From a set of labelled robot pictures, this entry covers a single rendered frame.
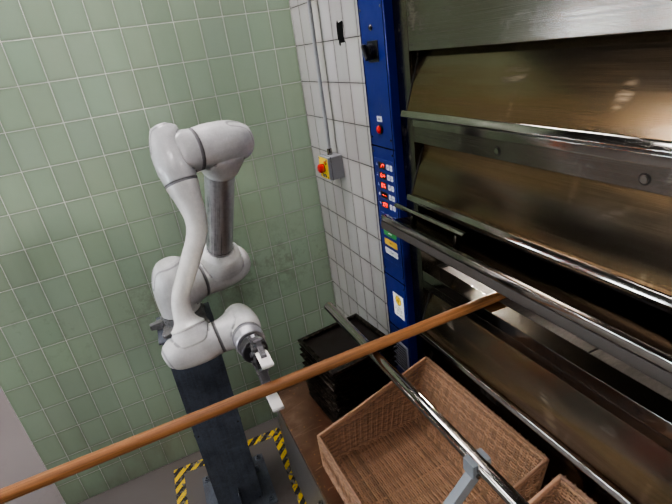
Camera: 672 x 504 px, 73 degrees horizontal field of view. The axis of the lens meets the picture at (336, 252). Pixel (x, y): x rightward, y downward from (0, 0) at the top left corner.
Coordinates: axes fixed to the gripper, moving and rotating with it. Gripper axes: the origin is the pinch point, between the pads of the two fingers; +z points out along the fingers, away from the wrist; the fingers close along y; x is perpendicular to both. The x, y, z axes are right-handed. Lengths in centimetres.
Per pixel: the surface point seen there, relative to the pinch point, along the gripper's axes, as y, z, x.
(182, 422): -0.9, 1.3, 22.1
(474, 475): 4, 42, -28
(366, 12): -82, -47, -61
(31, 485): 0, 2, 53
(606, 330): -24, 48, -51
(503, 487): 2, 48, -29
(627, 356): -21, 53, -51
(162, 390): 73, -118, 38
